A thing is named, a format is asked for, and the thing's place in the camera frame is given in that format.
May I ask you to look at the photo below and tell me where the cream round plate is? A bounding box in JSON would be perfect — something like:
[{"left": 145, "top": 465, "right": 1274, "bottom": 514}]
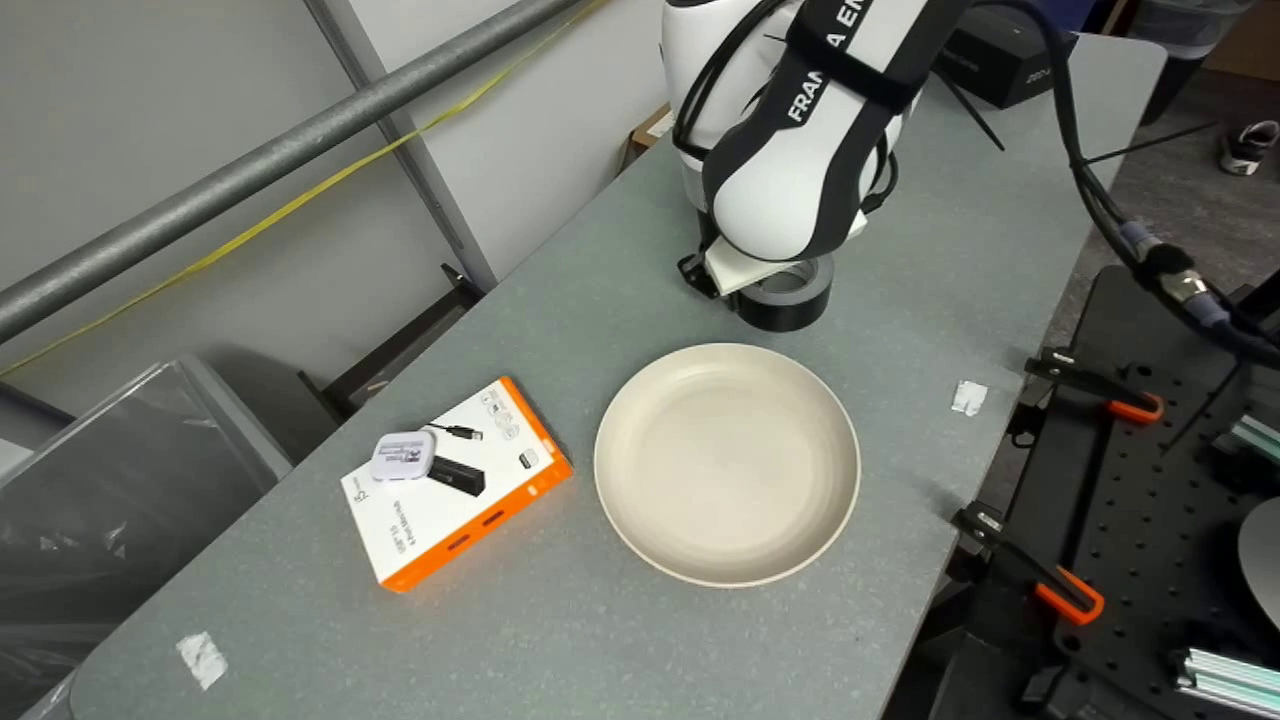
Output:
[{"left": 588, "top": 341, "right": 869, "bottom": 592}]

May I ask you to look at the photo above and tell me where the orange and white product box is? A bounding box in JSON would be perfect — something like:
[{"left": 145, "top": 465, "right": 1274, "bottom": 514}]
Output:
[{"left": 336, "top": 374, "right": 577, "bottom": 597}]

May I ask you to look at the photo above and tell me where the white tape piece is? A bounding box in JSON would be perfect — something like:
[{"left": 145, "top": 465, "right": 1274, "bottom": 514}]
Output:
[
  {"left": 171, "top": 630, "right": 232, "bottom": 694},
  {"left": 948, "top": 376, "right": 991, "bottom": 419}
]

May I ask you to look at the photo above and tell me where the grey metal pipe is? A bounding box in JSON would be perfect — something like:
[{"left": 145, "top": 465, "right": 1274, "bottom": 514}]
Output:
[{"left": 0, "top": 0, "right": 591, "bottom": 346}]

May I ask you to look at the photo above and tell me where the black box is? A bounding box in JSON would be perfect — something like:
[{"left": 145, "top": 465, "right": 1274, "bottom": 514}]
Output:
[{"left": 935, "top": 0, "right": 1073, "bottom": 114}]

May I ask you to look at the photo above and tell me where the black perforated breadboard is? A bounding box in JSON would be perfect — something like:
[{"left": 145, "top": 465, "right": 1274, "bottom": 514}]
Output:
[{"left": 916, "top": 265, "right": 1280, "bottom": 720}]

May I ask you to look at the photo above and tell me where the dark grey plastic bin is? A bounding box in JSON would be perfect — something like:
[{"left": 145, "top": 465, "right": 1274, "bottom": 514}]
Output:
[{"left": 0, "top": 352, "right": 294, "bottom": 720}]

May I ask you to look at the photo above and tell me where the grey shoe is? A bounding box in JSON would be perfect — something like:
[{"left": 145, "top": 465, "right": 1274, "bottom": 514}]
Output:
[{"left": 1215, "top": 118, "right": 1280, "bottom": 182}]

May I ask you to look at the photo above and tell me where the grey round disc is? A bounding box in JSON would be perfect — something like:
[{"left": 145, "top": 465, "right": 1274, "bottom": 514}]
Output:
[{"left": 1233, "top": 491, "right": 1280, "bottom": 631}]

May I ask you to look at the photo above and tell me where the aluminium extrusion profile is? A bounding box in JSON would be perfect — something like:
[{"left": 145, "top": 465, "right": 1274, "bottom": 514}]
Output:
[{"left": 1175, "top": 646, "right": 1280, "bottom": 720}]

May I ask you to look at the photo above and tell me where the grey metal frame bar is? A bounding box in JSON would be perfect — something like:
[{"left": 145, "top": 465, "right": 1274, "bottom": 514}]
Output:
[{"left": 305, "top": 0, "right": 501, "bottom": 293}]

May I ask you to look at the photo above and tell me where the yellow cable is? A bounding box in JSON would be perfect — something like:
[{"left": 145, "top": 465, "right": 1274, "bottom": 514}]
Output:
[{"left": 0, "top": 0, "right": 619, "bottom": 381}]

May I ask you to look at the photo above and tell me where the black clamp with orange handle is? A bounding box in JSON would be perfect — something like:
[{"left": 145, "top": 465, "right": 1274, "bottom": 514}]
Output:
[
  {"left": 948, "top": 506, "right": 1114, "bottom": 631},
  {"left": 1019, "top": 347, "right": 1173, "bottom": 432}
]

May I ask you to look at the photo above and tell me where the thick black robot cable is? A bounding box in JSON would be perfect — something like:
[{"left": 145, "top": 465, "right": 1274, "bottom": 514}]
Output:
[{"left": 1019, "top": 0, "right": 1280, "bottom": 374}]

